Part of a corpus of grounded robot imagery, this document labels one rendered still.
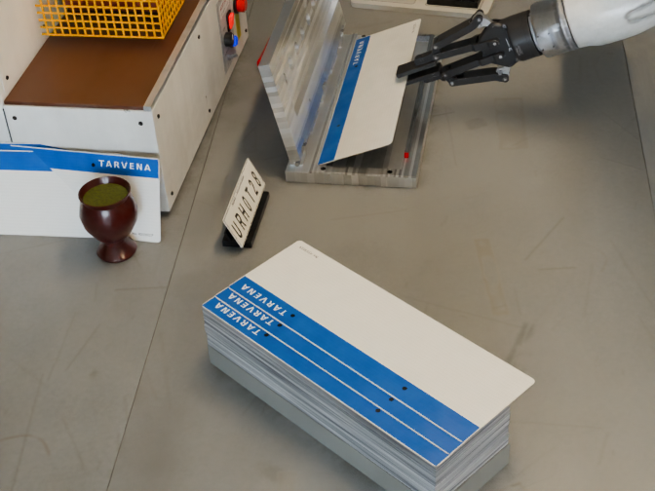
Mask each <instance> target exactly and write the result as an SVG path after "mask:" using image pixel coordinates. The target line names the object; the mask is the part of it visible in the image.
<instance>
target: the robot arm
mask: <svg viewBox="0 0 655 491"><path fill-rule="evenodd" d="M483 26H485V28H484V30H483V31H482V33H481V34H477V35H475V36H473V37H472V38H468V39H465V40H461V41H457V42H454V43H452V42H453V41H455V40H457V39H459V38H461V37H463V36H464V35H466V34H468V33H470V32H472V31H473V30H475V29H476V28H481V27H483ZM653 26H655V0H541V1H538V2H535V3H533V4H532V5H531V6H530V11H529V10H526V11H523V12H520V13H517V14H514V15H511V16H508V17H506V18H504V19H490V18H488V17H487V16H485V15H484V14H483V10H481V9H479V10H477V11H476V12H475V13H474V14H473V15H472V16H471V17H470V18H469V19H467V20H465V21H463V22H461V23H459V24H458V25H456V26H454V27H452V28H450V29H449V30H448V31H446V32H444V33H442V34H440V35H439V36H437V37H435V38H434V39H433V44H432V51H429V52H426V53H423V54H421V55H417V56H416V57H415V58H414V61H411V62H408V63H404V64H401V65H399V66H398V69H397V73H396V76H397V78H401V77H404V76H407V75H408V77H407V81H406V85H407V86H408V85H411V84H414V83H417V82H420V81H424V83H430V82H433V81H436V80H439V79H441V80H442V81H445V80H446V81H447V82H448V83H449V85H450V86H451V87H455V86H462V85H469V84H476V83H482V82H489V81H498V82H505V83H506V82H508V81H509V76H510V67H512V66H514V65H515V64H516V63H517V62H518V61H525V60H528V59H531V58H534V57H539V56H541V55H544V56H545V57H553V56H557V55H560V54H563V53H566V52H569V51H574V50H577V49H579V48H583V47H588V46H601V45H606V44H610V43H614V42H617V41H621V40H624V39H627V38H630V37H632V36H635V35H637V34H639V33H641V32H644V31H646V30H648V29H650V28H651V27H653ZM472 51H474V52H477V51H479V52H478V53H476V54H474V55H471V56H468V57H464V58H462V59H459V60H456V61H455V62H452V63H449V64H447V65H444V66H443V67H442V64H441V63H440V62H438V63H437V61H438V60H441V59H444V58H448V57H454V56H458V55H462V54H465V53H469V52H472ZM490 63H493V64H497V65H499V66H498V67H489V68H483V69H476V70H470V69H473V68H476V67H478V66H485V65H488V64H490ZM468 70H469V71H468Z"/></svg>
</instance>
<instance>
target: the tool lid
mask: <svg viewBox="0 0 655 491"><path fill-rule="evenodd" d="M345 24H346V23H345V19H344V16H343V13H342V9H341V6H340V2H339V0H286V2H285V4H284V7H283V9H282V10H281V13H280V15H279V18H278V20H277V22H276V25H275V27H274V29H273V32H272V34H271V37H270V39H269V41H268V44H267V46H266V49H265V51H264V53H263V56H262V58H261V60H260V63H259V65H258V69H259V72H260V75H261V78H262V81H263V84H264V87H265V90H266V92H267V95H268V98H269V101H270V104H271V107H272V110H273V113H274V116H275V119H276V122H277V125H278V128H279V131H280V134H281V137H282V140H283V142H284V144H285V147H286V150H287V153H288V156H289V161H290V162H298V161H301V158H302V155H303V154H302V151H301V148H302V145H303V143H305V142H307V140H308V137H309V133H310V135H311V134H312V133H313V130H314V128H315V125H316V122H317V119H318V116H319V111H318V107H319V104H320V101H321V98H322V95H323V88H322V86H323V83H324V82H326V81H327V80H328V75H331V73H332V71H333V68H334V65H335V62H336V59H337V56H338V54H337V52H336V51H337V48H338V45H339V42H340V39H341V35H340V31H341V29H344V27H345ZM329 72H330V73H329Z"/></svg>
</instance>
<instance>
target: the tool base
mask: <svg viewBox="0 0 655 491"><path fill-rule="evenodd" d="M343 31H344V29H341V31H340V35H341V39H340V42H339V45H338V48H337V51H336V52H337V54H338V56H337V59H336V62H335V65H334V68H333V71H332V73H331V75H328V78H327V81H326V82H324V83H323V86H322V88H323V95H322V98H321V101H320V104H319V107H318V111H319V116H318V119H317V122H316V125H315V128H314V130H313V133H312V134H311V135H310V133H309V137H308V140H307V142H305V143H303V145H302V148H301V151H302V154H303V155H302V158H301V161H298V162H290V161H289V162H288V165H287V168H286V171H285V173H286V182H305V183H324V184H343V185H362V186H381V187H401V188H416V186H417V181H418V176H419V172H420V167H421V162H422V157H423V152H424V146H425V141H426V136H427V131H428V127H429V122H430V117H431V112H432V107H433V102H434V97H435V92H436V87H437V82H438V80H436V81H433V82H430V83H425V85H424V90H423V95H422V98H421V103H420V108H419V113H418V117H417V122H416V127H415V132H414V136H413V140H412V145H411V149H410V154H409V158H405V146H406V141H407V137H408V132H409V127H410V123H411V118H412V114H413V109H414V105H415V100H416V96H417V92H418V87H419V83H420V82H417V83H414V84H411V85H408V86H405V93H404V97H403V102H402V106H401V110H400V114H399V119H398V123H397V126H396V130H395V135H394V139H393V142H392V144H390V145H388V146H384V147H381V148H377V149H374V150H370V151H367V152H364V153H361V154H358V155H354V156H351V157H347V158H344V159H340V160H337V161H333V162H330V163H327V164H323V165H320V166H318V161H319V158H320V154H321V151H322V148H323V145H324V142H325V138H326V135H327V132H328V126H329V123H330V120H331V117H332V114H333V110H334V107H335V104H336V102H337V99H338V95H339V92H340V89H341V86H342V83H343V79H344V76H345V73H346V70H347V67H348V63H349V60H350V57H351V54H352V51H353V48H354V45H355V42H356V40H358V39H360V38H363V37H362V35H358V33H352V34H351V35H347V34H343ZM427 47H428V42H423V41H416V44H415V48H414V53H413V57H412V61H414V58H415V57H416V56H417V55H421V54H423V53H426V51H427ZM322 167H325V168H326V169H325V170H321V168H322ZM388 170H391V171H392V173H388V172H387V171H388Z"/></svg>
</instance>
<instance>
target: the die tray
mask: <svg viewBox="0 0 655 491"><path fill-rule="evenodd" d="M494 2H495V0H481V2H480V4H479V6H478V8H477V9H474V8H462V7H450V6H440V5H428V4H427V0H351V5H352V7H354V8H363V9H373V10H383V11H394V12H405V13H415V14H425V15H436V16H446V17H457V18H467V19H469V18H470V17H471V16H472V15H473V14H474V13H475V12H476V11H477V10H479V9H481V10H483V14H484V15H485V16H487V17H488V16H489V14H490V11H491V9H492V7H493V4H494Z"/></svg>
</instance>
